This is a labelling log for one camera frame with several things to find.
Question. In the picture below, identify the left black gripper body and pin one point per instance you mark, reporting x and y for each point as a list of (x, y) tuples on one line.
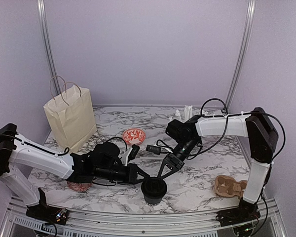
[(129, 179)]

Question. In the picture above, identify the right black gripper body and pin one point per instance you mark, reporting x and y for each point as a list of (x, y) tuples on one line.
[(178, 162)]

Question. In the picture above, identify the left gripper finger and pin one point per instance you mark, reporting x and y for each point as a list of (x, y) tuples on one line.
[(137, 181), (142, 174)]

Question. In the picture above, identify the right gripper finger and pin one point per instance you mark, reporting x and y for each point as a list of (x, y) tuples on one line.
[(170, 171), (161, 169)]

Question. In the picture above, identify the black plastic cup lid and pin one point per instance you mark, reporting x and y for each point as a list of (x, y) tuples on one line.
[(154, 187)]

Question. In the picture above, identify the brown cardboard cup carrier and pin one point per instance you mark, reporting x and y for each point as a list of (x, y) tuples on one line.
[(228, 187)]

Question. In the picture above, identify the beige paper bag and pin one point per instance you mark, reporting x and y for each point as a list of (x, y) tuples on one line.
[(71, 117)]

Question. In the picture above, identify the black paper coffee cup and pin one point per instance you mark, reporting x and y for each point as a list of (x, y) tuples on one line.
[(150, 200)]

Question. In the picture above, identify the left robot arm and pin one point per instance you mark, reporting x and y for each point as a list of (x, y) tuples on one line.
[(103, 162)]

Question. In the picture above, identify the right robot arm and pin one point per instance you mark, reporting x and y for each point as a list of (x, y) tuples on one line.
[(255, 125)]

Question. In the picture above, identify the loose white wrapped straw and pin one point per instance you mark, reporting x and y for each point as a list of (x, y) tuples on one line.
[(149, 162)]

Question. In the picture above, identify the red floral small bowl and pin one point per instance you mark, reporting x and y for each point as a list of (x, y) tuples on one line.
[(134, 136)]

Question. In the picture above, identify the red geometric patterned bowl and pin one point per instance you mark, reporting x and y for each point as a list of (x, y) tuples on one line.
[(79, 187)]

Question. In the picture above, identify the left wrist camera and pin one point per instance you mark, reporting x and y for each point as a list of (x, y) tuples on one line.
[(130, 154)]

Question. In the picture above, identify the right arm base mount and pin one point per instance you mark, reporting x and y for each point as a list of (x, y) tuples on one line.
[(243, 213)]

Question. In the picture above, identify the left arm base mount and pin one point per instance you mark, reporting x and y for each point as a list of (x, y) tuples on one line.
[(45, 212)]

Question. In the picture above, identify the aluminium front rail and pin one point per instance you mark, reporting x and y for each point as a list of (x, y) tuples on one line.
[(83, 223)]

